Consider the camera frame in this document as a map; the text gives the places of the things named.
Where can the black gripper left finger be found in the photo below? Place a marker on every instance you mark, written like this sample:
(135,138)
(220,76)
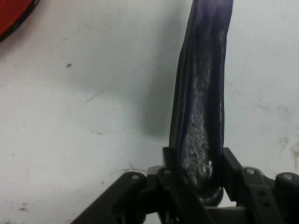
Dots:
(130,198)

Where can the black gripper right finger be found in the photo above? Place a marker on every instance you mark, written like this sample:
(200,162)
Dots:
(268,200)

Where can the purple toy eggplant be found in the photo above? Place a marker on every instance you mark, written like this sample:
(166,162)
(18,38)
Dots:
(203,93)

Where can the red round plate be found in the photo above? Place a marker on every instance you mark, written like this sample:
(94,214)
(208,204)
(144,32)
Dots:
(14,16)

